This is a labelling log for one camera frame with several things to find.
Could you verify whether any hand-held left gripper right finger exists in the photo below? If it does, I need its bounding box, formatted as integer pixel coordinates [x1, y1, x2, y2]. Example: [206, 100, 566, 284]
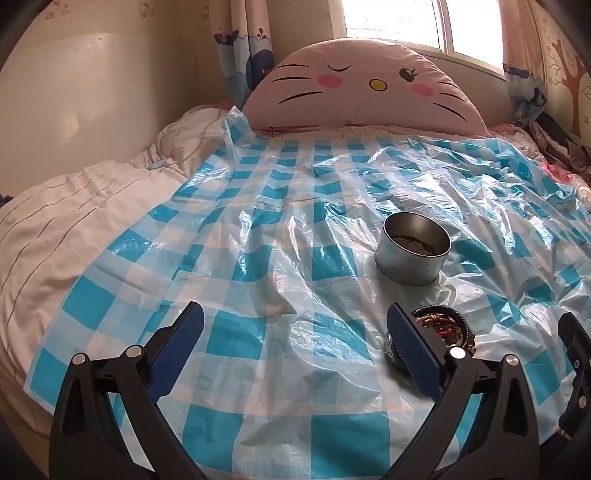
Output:
[385, 302, 543, 480]

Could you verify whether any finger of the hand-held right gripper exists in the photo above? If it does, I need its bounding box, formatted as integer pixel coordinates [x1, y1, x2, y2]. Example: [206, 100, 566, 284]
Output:
[557, 312, 591, 437]

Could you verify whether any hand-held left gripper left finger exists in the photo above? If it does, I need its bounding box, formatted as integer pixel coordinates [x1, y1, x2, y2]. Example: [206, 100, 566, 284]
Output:
[48, 301, 208, 480]

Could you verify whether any dark tin with trinkets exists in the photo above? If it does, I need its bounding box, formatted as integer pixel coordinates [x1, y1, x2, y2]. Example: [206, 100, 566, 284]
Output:
[384, 305, 476, 376]

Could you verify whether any pile of jewelry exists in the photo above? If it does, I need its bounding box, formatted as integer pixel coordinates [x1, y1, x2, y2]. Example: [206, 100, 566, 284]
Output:
[412, 311, 476, 357]

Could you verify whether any round silver metal tin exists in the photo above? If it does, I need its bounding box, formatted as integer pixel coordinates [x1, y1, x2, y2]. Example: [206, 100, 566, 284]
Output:
[375, 213, 452, 283]

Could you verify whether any blue checkered plastic sheet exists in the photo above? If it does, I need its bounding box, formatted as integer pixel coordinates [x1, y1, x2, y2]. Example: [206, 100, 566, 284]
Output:
[23, 106, 591, 480]

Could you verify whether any white striped quilt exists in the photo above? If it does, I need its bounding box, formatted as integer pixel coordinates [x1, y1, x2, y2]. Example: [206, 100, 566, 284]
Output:
[0, 105, 232, 416]

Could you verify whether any dark clothes pile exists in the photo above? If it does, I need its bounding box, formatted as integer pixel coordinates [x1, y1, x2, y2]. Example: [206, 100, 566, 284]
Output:
[529, 110, 591, 186]

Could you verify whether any pink cat face pillow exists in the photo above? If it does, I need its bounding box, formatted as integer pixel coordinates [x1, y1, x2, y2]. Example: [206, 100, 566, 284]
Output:
[241, 39, 490, 138]

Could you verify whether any whale print curtain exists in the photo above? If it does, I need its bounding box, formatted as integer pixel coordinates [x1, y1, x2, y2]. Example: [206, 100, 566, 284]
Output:
[210, 0, 278, 112]
[501, 0, 549, 126]

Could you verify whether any window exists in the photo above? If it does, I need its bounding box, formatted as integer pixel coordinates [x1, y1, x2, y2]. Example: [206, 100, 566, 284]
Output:
[344, 0, 507, 75]

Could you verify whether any tree wall sticker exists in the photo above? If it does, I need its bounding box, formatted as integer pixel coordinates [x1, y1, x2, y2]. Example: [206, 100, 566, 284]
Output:
[531, 0, 591, 139]

